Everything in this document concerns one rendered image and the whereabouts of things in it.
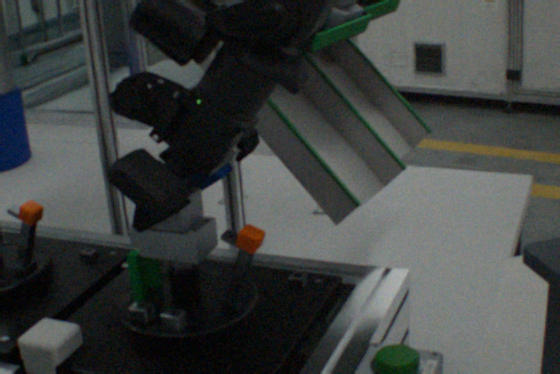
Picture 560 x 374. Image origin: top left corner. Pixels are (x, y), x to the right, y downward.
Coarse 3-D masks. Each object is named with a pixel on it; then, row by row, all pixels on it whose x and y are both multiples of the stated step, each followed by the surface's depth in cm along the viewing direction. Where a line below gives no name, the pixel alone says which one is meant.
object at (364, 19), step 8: (368, 16) 94; (344, 24) 90; (352, 24) 92; (360, 24) 94; (320, 32) 86; (328, 32) 87; (336, 32) 89; (344, 32) 91; (352, 32) 93; (360, 32) 95; (312, 40) 86; (320, 40) 86; (328, 40) 88; (336, 40) 90; (344, 40) 92; (304, 48) 87; (312, 48) 86; (320, 48) 88
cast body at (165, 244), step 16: (192, 192) 75; (192, 208) 75; (160, 224) 74; (176, 224) 73; (192, 224) 75; (208, 224) 75; (144, 240) 75; (160, 240) 75; (176, 240) 74; (192, 240) 73; (208, 240) 75; (144, 256) 76; (160, 256) 75; (176, 256) 75; (192, 256) 74
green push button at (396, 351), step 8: (384, 352) 71; (392, 352) 71; (400, 352) 71; (408, 352) 71; (416, 352) 70; (376, 360) 70; (384, 360) 70; (392, 360) 70; (400, 360) 69; (408, 360) 69; (416, 360) 70; (376, 368) 70; (384, 368) 69; (392, 368) 69; (400, 368) 69; (408, 368) 69; (416, 368) 69
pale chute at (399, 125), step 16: (336, 48) 116; (352, 48) 115; (320, 64) 114; (336, 64) 117; (352, 64) 116; (368, 64) 114; (336, 80) 114; (352, 80) 117; (368, 80) 115; (384, 80) 114; (352, 96) 114; (368, 96) 116; (384, 96) 115; (400, 96) 114; (368, 112) 114; (384, 112) 116; (400, 112) 114; (416, 112) 113; (384, 128) 114; (400, 128) 115; (416, 128) 114; (400, 144) 114; (416, 144) 115
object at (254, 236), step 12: (252, 228) 73; (228, 240) 74; (240, 240) 73; (252, 240) 72; (240, 252) 74; (252, 252) 73; (240, 264) 74; (240, 276) 75; (228, 288) 76; (240, 288) 75
